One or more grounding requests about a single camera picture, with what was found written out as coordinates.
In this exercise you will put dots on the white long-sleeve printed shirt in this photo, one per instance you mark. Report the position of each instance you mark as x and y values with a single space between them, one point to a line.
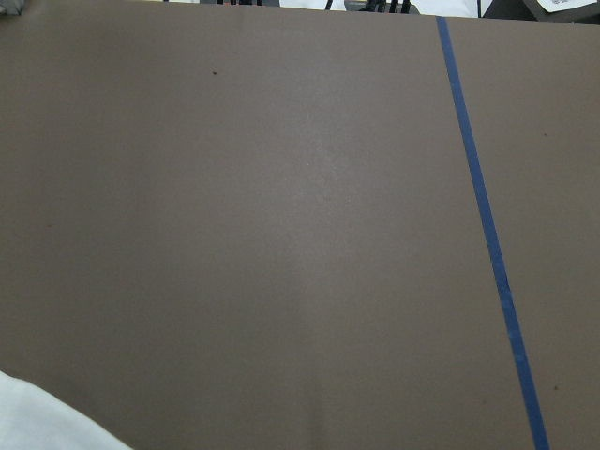
32 418

